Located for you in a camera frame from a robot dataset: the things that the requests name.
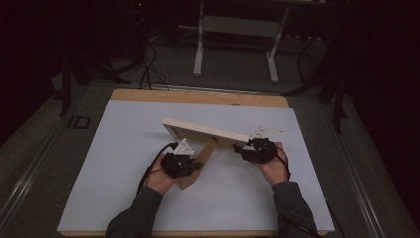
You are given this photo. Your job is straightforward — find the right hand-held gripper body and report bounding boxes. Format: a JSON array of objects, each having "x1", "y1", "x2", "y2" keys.
[{"x1": 245, "y1": 126, "x2": 285, "y2": 165}]

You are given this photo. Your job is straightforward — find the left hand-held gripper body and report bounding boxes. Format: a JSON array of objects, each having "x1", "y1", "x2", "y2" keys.
[{"x1": 160, "y1": 138, "x2": 198, "y2": 179}]

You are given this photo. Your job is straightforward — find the wooden photo frame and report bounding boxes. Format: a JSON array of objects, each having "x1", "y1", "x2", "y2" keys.
[{"x1": 161, "y1": 117, "x2": 258, "y2": 191}]

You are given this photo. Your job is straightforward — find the person's right hand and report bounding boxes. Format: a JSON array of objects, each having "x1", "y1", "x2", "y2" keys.
[{"x1": 253, "y1": 142, "x2": 292, "y2": 187}]

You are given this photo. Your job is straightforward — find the person's left hand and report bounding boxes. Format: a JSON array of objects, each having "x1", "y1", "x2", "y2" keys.
[{"x1": 144, "y1": 153, "x2": 180, "y2": 196}]

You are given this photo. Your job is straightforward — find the white table mat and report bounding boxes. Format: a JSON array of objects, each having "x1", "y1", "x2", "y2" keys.
[{"x1": 56, "y1": 99, "x2": 335, "y2": 232}]

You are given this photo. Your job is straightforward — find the black metal stand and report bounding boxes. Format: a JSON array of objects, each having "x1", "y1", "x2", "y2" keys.
[
  {"x1": 58, "y1": 49, "x2": 133, "y2": 117},
  {"x1": 280, "y1": 33, "x2": 350, "y2": 135}
]

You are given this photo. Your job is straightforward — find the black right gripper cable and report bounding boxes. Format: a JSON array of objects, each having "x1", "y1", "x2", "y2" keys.
[{"x1": 273, "y1": 145, "x2": 347, "y2": 238}]

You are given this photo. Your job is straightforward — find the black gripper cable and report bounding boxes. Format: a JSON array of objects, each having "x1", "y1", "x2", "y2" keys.
[
  {"x1": 273, "y1": 145, "x2": 347, "y2": 238},
  {"x1": 136, "y1": 141, "x2": 179, "y2": 196}
]

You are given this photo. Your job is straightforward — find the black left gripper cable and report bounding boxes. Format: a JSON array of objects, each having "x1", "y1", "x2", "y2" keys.
[{"x1": 136, "y1": 141, "x2": 179, "y2": 196}]

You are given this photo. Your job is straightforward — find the metal floor rail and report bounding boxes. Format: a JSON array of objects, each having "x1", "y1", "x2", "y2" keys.
[
  {"x1": 150, "y1": 82, "x2": 285, "y2": 97},
  {"x1": 325, "y1": 104, "x2": 388, "y2": 238},
  {"x1": 0, "y1": 125, "x2": 64, "y2": 226}
]

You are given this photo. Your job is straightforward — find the black floor cables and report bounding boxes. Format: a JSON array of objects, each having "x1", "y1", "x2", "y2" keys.
[{"x1": 138, "y1": 41, "x2": 171, "y2": 92}]

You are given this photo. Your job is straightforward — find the black floor bracket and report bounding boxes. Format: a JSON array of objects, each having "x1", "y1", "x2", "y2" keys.
[{"x1": 66, "y1": 115, "x2": 92, "y2": 130}]

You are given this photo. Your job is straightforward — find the white metal table frame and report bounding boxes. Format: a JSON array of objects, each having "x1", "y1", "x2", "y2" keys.
[{"x1": 192, "y1": 0, "x2": 291, "y2": 83}]

